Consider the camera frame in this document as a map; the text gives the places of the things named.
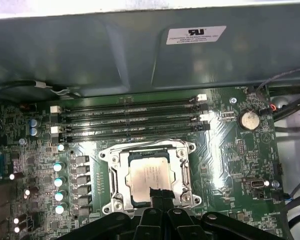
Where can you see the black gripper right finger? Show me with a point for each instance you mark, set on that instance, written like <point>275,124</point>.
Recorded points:
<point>180,225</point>

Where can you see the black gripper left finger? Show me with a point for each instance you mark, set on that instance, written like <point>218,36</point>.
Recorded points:
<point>150,225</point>

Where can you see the silver CPU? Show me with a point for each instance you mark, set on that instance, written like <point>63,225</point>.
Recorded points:
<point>150,175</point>

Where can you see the metal locking lever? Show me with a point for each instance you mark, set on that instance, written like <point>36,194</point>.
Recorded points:
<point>150,142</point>

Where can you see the CPU socket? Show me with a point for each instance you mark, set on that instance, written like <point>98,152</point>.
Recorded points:
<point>116,156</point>

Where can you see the green motherboard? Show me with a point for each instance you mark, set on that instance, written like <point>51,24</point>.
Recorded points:
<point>215,162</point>

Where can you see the silver internal USB port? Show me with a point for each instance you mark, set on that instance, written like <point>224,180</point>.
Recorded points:
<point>255,184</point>

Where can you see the black RAM slot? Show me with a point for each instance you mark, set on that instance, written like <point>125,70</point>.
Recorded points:
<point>130,124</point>
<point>130,134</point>
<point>130,104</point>
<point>130,114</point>

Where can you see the silver coin battery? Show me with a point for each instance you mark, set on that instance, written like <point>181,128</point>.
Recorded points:
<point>248,120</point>

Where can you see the dark grey PC case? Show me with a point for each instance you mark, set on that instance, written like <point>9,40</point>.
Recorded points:
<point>90,50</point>

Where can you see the white case sticker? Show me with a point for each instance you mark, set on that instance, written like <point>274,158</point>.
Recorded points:
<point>196,37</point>

